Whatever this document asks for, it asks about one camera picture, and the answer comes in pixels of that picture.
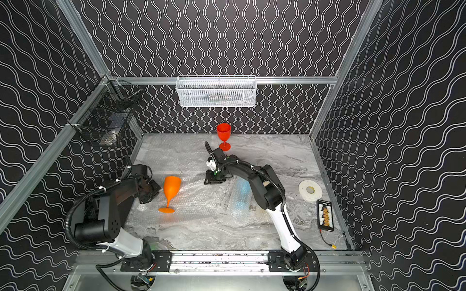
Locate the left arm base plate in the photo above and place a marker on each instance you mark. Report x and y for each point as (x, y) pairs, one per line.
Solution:
(158, 261)

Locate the red wine glass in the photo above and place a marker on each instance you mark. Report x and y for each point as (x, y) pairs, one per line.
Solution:
(224, 133)

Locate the white wire basket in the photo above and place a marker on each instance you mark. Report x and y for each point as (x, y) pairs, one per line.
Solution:
(217, 91)

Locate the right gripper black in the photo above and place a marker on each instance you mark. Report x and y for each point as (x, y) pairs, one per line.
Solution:
(210, 179)

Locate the white tape roll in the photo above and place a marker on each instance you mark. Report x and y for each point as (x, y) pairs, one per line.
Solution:
(310, 191)

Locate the orange glass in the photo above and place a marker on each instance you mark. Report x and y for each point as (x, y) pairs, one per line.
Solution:
(171, 188)

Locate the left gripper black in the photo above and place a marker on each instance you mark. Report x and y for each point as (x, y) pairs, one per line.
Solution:
(148, 188)

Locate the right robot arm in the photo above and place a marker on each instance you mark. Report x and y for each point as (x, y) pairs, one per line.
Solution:
(269, 194)

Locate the blue glass in bubble wrap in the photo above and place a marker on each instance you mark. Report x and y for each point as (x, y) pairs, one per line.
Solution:
(239, 210)

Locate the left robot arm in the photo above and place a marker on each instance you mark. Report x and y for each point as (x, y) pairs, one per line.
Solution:
(96, 220)

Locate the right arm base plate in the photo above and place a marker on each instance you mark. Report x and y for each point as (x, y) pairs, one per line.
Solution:
(283, 262)

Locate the black wire basket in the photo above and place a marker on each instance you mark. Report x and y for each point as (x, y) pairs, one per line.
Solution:
(110, 114)

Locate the black box with orange parts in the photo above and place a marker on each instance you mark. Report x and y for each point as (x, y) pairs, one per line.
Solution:
(325, 215)

